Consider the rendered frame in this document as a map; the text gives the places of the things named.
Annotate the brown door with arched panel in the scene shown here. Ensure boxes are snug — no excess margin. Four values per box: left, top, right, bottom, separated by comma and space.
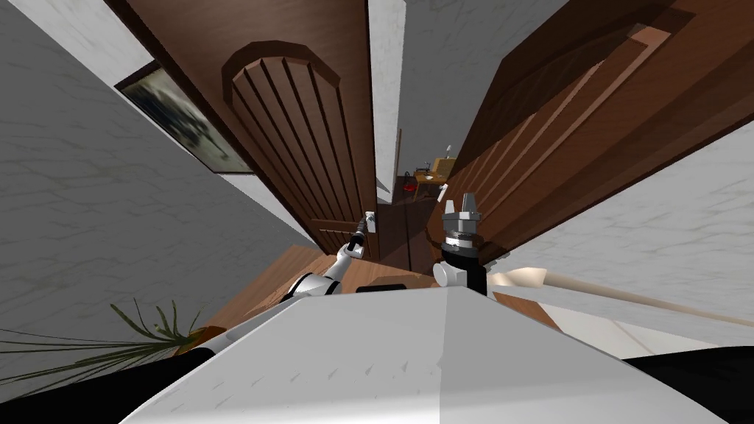
103, 0, 379, 262

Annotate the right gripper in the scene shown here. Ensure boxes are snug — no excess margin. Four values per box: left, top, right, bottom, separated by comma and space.
441, 192, 482, 239

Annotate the brown panelled door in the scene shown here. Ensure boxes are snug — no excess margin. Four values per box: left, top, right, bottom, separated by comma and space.
425, 0, 754, 267

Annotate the green potted plant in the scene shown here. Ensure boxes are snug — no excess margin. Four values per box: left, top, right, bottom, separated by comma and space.
0, 297, 208, 403

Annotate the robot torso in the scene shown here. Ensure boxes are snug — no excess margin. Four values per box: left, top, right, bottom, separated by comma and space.
120, 283, 729, 424

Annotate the wooden desk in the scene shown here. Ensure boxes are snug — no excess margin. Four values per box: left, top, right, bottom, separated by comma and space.
412, 144, 458, 201

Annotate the dark framed wall picture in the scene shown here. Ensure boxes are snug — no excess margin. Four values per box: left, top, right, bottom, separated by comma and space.
114, 60, 256, 176

